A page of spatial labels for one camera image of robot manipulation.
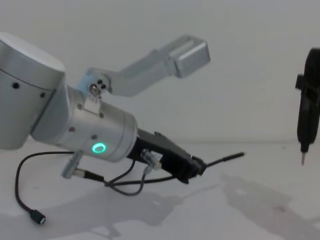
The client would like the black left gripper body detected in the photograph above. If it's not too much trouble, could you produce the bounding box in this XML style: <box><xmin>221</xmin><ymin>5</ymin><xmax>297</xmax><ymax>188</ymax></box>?
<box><xmin>126</xmin><ymin>128</ymin><xmax>204</xmax><ymax>185</ymax></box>

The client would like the thin dark cable silver plug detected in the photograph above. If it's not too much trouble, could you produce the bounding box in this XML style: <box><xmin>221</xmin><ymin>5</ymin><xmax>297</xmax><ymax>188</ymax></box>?
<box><xmin>74</xmin><ymin>158</ymin><xmax>181</xmax><ymax>197</ymax></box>

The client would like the black pen-shaped tool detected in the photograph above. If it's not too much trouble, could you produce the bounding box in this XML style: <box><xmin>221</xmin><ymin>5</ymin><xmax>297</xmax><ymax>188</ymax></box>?
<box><xmin>294</xmin><ymin>47</ymin><xmax>320</xmax><ymax>167</ymax></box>

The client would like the black cable with flat plug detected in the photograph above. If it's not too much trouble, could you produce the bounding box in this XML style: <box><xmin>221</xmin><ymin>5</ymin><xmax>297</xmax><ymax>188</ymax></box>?
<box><xmin>14</xmin><ymin>150</ymin><xmax>76</xmax><ymax>226</ymax></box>

